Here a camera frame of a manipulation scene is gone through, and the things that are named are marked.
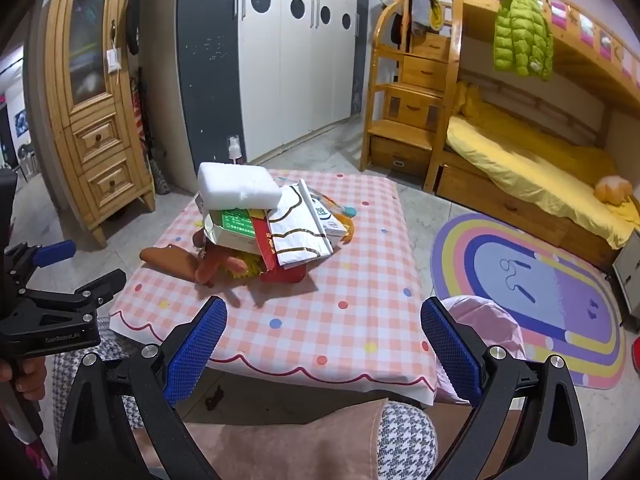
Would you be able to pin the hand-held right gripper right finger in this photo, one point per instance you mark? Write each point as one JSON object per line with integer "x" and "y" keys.
{"x": 450, "y": 355}

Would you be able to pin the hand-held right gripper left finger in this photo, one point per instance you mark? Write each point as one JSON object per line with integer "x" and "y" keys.
{"x": 197, "y": 350}

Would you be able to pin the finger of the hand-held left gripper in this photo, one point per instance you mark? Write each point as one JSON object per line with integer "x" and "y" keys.
{"x": 95, "y": 287}
{"x": 52, "y": 253}

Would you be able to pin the trash bin with pink bag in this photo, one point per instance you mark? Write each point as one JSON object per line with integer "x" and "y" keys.
{"x": 480, "y": 320}

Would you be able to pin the orange rubber glove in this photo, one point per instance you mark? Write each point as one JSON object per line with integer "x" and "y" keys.
{"x": 175, "y": 260}

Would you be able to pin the person's left hand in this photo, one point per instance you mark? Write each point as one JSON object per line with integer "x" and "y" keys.
{"x": 30, "y": 380}

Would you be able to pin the yellow foam net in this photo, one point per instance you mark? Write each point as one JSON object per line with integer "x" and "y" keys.
{"x": 247, "y": 265}

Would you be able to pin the rainbow oval rug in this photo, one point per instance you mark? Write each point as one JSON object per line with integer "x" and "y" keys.
{"x": 525, "y": 290}

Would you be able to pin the red paper packet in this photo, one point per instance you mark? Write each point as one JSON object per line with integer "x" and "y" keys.
{"x": 270, "y": 260}

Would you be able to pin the pink suede cloth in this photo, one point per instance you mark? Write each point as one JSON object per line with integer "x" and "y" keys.
{"x": 280, "y": 445}

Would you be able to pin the pink checked tablecloth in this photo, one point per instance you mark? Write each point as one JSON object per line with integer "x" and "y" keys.
{"x": 320, "y": 320}

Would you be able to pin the green and white carton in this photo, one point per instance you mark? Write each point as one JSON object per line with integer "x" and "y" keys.
{"x": 232, "y": 227}

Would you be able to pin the wooden cabinet with glass door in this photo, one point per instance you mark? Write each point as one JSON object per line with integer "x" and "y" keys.
{"x": 100, "y": 135}

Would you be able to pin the white bag with brown stripes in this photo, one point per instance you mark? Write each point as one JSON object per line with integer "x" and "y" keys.
{"x": 295, "y": 230}

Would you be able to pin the orange snack packet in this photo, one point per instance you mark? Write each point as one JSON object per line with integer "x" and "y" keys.
{"x": 347, "y": 227}

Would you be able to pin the wooden bunk bed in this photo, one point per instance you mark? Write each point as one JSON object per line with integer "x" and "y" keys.
{"x": 505, "y": 200}

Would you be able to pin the white foam block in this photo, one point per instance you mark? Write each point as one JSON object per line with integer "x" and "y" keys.
{"x": 237, "y": 185}

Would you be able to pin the white printed packet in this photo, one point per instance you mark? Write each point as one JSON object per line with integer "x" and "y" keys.
{"x": 327, "y": 217}

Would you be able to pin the red bucket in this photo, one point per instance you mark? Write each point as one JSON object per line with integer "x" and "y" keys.
{"x": 636, "y": 352}

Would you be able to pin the white spray bottle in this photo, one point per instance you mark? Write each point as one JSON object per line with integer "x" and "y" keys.
{"x": 234, "y": 152}

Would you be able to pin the grey nightstand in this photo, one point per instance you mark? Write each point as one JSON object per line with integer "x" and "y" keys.
{"x": 629, "y": 275}

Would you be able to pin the white hanging tag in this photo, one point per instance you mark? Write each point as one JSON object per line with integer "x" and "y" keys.
{"x": 114, "y": 60}

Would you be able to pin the yellow bed sheet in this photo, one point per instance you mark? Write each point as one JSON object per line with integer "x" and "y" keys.
{"x": 530, "y": 160}

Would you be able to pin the orange plush toy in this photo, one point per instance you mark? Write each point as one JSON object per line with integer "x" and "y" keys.
{"x": 612, "y": 190}

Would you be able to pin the wooden staircase with drawers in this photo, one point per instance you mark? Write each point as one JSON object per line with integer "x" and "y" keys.
{"x": 415, "y": 110}

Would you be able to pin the white wardrobe with round holes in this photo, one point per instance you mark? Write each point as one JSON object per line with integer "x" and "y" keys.
{"x": 280, "y": 60}

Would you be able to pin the grey garment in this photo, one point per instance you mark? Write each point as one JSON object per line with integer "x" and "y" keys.
{"x": 422, "y": 7}

